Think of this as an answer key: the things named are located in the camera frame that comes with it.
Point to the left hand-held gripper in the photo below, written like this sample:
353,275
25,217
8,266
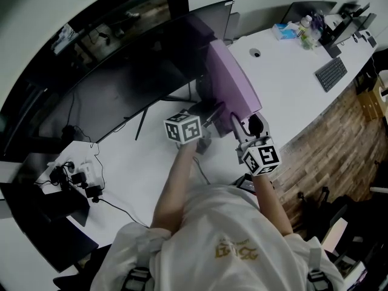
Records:
183,129

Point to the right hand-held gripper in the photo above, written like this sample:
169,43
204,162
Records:
262,159

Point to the person's right forearm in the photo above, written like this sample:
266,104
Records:
271,205

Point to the person's left forearm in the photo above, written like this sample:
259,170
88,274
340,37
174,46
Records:
172,192

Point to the blue tissue pack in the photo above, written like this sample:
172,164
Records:
285,32

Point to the black screen device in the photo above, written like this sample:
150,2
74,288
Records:
247,184

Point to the grey desk grommet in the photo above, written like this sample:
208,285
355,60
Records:
255,52

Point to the black monitor stand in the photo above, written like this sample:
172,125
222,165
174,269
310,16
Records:
142,123

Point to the black desk divider panel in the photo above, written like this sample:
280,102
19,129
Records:
303,9
232,26

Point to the large curved black monitor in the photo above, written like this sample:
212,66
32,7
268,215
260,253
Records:
127,80

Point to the black keyboard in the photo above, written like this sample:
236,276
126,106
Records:
331,74

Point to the clear plastic bottle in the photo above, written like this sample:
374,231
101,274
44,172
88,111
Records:
310,39

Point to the yellow label plastic bottle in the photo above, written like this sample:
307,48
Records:
304,26

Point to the person's white shirt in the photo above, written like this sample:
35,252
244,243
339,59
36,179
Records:
218,247

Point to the black chair with headrest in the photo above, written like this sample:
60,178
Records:
342,211

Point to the wooden drawer cabinet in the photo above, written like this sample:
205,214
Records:
373,102

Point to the black desktop monitor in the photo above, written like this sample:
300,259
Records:
342,29

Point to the white power strip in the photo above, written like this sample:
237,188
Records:
87,171

